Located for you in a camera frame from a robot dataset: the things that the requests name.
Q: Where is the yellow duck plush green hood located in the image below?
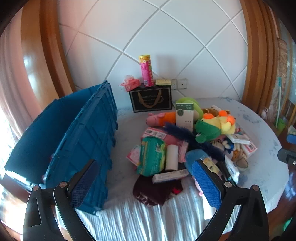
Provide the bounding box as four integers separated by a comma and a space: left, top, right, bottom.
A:
195, 111, 237, 143

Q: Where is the wooden bed frame post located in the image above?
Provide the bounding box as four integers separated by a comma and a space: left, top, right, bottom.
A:
21, 0, 77, 100
239, 0, 282, 114

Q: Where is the long white and pink box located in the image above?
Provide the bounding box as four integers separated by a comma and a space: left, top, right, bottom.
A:
152, 169, 189, 184

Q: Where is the light green hoop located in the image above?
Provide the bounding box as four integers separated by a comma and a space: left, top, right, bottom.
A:
276, 77, 282, 127

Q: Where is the white paper roll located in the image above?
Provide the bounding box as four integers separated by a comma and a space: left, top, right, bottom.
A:
165, 144, 178, 172

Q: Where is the white and teal small box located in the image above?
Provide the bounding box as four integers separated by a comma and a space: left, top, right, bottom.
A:
224, 156, 240, 182

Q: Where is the blue feather duster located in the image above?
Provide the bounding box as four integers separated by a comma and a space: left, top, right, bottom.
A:
164, 123, 226, 163

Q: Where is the green rolled mat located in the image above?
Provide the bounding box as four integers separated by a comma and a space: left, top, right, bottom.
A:
275, 118, 285, 135

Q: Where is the blue plastic crate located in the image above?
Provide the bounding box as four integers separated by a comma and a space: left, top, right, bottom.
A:
4, 80, 119, 216

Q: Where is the white padded headboard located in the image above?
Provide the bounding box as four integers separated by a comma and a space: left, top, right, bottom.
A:
58, 0, 252, 107

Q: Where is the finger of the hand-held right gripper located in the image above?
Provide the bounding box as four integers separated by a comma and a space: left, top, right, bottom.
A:
277, 148, 296, 165

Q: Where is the white bear plush blue bow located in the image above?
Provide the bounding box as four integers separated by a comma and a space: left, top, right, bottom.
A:
217, 139, 235, 154

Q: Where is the pink chips can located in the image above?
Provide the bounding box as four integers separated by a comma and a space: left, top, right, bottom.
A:
139, 55, 154, 87

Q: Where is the pink curtain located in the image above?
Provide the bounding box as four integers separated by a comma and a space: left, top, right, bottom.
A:
0, 32, 30, 139

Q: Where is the green frog plush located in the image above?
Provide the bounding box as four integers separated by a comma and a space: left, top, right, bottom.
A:
176, 97, 204, 121

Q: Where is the white medicine box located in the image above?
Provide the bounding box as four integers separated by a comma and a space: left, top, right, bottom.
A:
228, 134, 250, 145

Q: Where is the white and green carton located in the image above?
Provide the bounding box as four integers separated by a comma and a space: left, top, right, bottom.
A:
175, 103, 194, 133

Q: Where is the maroon cloth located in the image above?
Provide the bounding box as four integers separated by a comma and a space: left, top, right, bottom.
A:
133, 176, 183, 207

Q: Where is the brown bear plush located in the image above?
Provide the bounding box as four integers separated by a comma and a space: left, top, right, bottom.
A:
202, 107, 220, 117

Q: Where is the pink barcode box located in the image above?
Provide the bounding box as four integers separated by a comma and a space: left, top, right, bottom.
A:
142, 128, 169, 141

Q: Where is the black gift box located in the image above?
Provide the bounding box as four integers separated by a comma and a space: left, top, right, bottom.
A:
129, 85, 173, 113

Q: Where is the pink and orange pig plush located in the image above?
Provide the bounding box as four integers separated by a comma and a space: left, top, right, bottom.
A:
146, 112, 177, 127

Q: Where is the pink white barcode tissue pack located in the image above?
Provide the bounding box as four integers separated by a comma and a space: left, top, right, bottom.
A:
240, 142, 258, 158

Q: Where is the green diaper pack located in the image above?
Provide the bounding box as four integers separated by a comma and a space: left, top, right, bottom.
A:
136, 136, 167, 175

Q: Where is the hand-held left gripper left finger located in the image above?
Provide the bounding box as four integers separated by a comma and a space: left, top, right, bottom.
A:
23, 159, 100, 241

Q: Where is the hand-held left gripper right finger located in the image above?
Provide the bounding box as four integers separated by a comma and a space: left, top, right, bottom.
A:
192, 159, 270, 241

